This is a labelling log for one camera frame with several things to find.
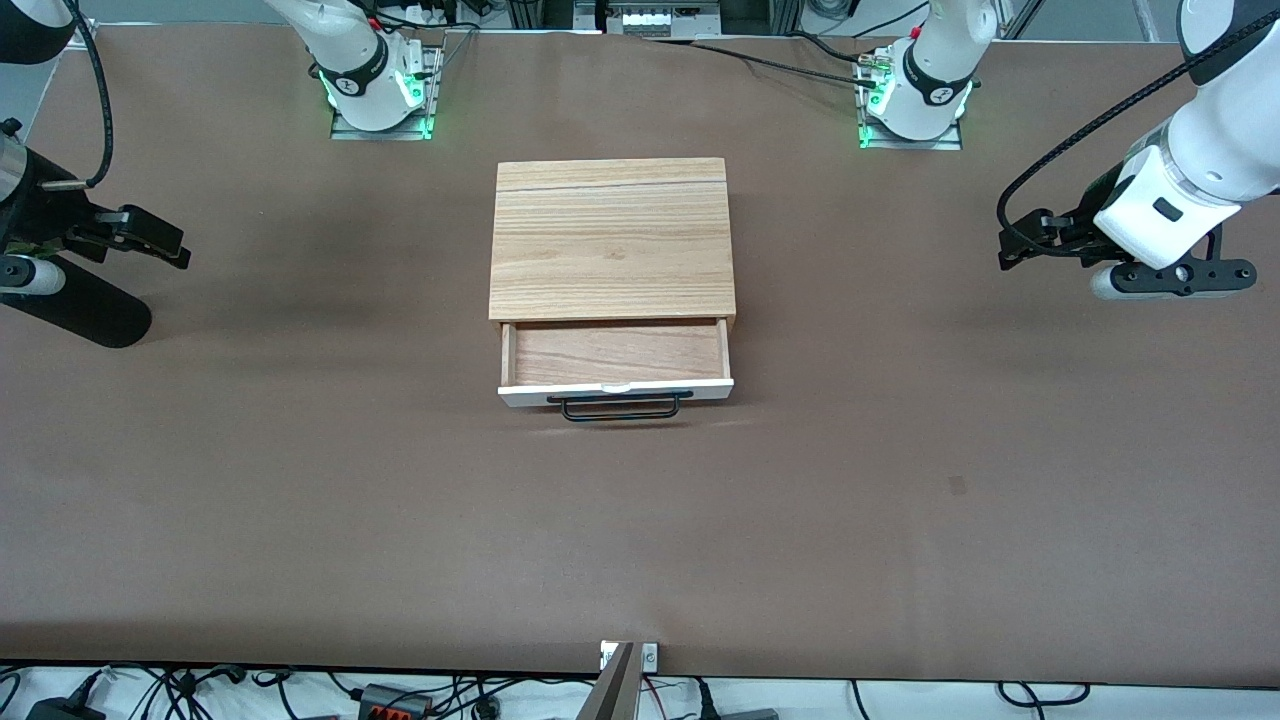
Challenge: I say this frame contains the white-fronted wooden drawer with handle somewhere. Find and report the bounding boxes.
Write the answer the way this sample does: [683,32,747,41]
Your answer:
[498,318,735,409]

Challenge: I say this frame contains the light wooden drawer cabinet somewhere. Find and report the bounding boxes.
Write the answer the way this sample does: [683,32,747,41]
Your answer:
[488,157,739,336]

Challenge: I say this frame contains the white power strip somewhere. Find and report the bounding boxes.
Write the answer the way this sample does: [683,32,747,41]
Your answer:
[618,3,693,39]

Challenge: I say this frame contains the black and orange connector block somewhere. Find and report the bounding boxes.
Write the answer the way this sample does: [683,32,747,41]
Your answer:
[358,684,433,720]

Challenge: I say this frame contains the braided black arm cable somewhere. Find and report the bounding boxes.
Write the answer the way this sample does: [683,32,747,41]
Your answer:
[997,8,1280,263]

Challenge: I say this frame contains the smooth black arm cable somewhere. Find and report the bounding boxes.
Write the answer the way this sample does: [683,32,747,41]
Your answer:
[62,0,115,191]

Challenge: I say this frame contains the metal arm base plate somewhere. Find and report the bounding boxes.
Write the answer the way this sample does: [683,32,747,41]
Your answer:
[858,50,964,152]
[330,45,444,141]

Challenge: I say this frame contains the black cable on table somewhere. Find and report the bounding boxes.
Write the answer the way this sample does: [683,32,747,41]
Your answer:
[640,35,883,89]

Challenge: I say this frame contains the black metal drawer handle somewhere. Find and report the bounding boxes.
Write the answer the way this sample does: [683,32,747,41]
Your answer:
[547,391,694,422]

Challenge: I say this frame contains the black looped floor cable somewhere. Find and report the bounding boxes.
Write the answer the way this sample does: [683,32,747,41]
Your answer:
[997,682,1092,708]

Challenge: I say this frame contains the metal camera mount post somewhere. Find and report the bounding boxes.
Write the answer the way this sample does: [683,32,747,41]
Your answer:
[575,641,659,720]

